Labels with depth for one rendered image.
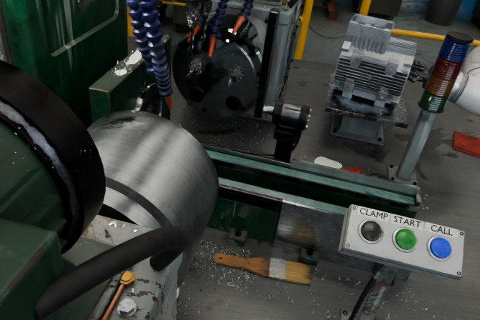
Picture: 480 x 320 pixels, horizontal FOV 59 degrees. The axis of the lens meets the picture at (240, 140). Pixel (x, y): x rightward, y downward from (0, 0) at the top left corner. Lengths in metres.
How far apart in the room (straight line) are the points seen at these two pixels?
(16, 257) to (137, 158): 0.34
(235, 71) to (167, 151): 0.47
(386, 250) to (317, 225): 0.26
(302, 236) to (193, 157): 0.38
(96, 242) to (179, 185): 0.17
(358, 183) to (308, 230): 0.17
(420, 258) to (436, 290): 0.34
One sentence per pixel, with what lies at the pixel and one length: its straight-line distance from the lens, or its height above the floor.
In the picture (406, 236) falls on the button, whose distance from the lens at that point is 0.68.
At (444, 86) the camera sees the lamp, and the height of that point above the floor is 1.10.
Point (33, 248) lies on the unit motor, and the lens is 0.27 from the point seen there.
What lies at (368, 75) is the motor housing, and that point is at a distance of 1.30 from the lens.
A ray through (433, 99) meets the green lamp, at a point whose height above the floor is 1.06.
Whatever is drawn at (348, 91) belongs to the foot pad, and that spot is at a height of 0.96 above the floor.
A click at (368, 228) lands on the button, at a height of 1.07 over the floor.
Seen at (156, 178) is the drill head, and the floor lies 1.15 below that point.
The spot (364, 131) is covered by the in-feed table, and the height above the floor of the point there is 0.82.
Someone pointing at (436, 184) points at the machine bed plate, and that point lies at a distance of 1.33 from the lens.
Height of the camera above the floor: 1.51
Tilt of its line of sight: 34 degrees down
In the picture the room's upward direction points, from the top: 8 degrees clockwise
